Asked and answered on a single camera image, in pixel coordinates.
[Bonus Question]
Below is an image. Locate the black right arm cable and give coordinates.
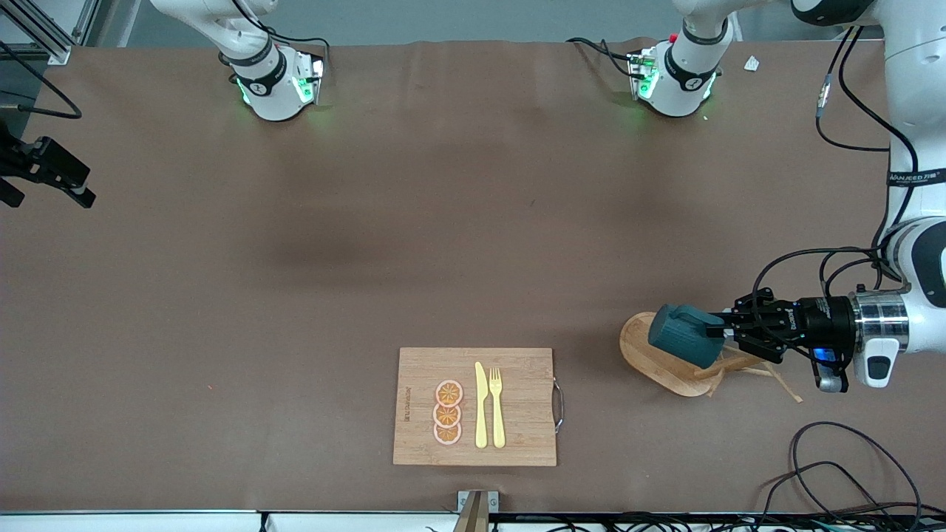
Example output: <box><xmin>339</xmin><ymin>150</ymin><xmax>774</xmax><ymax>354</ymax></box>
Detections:
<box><xmin>0</xmin><ymin>41</ymin><xmax>82</xmax><ymax>119</ymax></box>

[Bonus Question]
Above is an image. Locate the black looped cable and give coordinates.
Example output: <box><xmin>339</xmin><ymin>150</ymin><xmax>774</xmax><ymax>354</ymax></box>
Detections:
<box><xmin>789</xmin><ymin>421</ymin><xmax>925</xmax><ymax>532</ymax></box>
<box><xmin>760</xmin><ymin>462</ymin><xmax>884</xmax><ymax>532</ymax></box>

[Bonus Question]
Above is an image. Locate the wooden cutting board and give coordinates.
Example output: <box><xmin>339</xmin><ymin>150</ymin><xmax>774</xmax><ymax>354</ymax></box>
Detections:
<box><xmin>392</xmin><ymin>347</ymin><xmax>565</xmax><ymax>467</ymax></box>

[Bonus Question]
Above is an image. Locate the black base cable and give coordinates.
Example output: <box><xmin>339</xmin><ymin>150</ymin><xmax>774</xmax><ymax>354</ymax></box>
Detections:
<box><xmin>568</xmin><ymin>37</ymin><xmax>640</xmax><ymax>78</ymax></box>
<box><xmin>259</xmin><ymin>28</ymin><xmax>331</xmax><ymax>56</ymax></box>

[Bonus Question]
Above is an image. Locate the yellow plastic fork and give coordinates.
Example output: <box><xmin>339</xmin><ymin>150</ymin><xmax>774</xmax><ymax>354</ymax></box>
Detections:
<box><xmin>489</xmin><ymin>367</ymin><xmax>506</xmax><ymax>449</ymax></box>

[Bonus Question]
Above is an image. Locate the yellow plastic knife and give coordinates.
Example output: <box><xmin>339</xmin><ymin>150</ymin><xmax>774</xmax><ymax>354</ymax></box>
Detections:
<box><xmin>474</xmin><ymin>361</ymin><xmax>489</xmax><ymax>449</ymax></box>

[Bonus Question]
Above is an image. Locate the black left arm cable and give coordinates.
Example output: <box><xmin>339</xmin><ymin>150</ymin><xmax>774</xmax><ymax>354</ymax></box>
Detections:
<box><xmin>750</xmin><ymin>30</ymin><xmax>921</xmax><ymax>296</ymax></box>

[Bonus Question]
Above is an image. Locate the black cable bundle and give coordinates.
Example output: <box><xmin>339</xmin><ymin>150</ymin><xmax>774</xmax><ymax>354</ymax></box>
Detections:
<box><xmin>488</xmin><ymin>512</ymin><xmax>946</xmax><ymax>532</ymax></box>

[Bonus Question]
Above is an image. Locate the aluminium frame profile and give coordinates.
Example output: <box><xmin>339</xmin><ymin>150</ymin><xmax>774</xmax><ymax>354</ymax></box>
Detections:
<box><xmin>0</xmin><ymin>0</ymin><xmax>101</xmax><ymax>64</ymax></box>

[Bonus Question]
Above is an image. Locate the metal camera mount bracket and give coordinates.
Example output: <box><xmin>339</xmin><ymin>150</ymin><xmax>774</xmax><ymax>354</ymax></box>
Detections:
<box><xmin>457</xmin><ymin>491</ymin><xmax>499</xmax><ymax>532</ymax></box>

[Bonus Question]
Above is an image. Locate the wooden cup rack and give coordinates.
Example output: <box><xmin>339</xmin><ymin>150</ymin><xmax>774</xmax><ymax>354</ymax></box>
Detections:
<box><xmin>619</xmin><ymin>312</ymin><xmax>804</xmax><ymax>404</ymax></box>

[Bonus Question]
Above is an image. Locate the teal cup with handle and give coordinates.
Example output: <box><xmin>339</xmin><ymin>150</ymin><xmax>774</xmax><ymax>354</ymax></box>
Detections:
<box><xmin>648</xmin><ymin>304</ymin><xmax>727</xmax><ymax>369</ymax></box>

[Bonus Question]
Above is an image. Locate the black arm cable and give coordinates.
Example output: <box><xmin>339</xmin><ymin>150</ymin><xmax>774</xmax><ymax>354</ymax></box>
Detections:
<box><xmin>0</xmin><ymin>41</ymin><xmax>82</xmax><ymax>119</ymax></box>
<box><xmin>750</xmin><ymin>30</ymin><xmax>921</xmax><ymax>296</ymax></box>

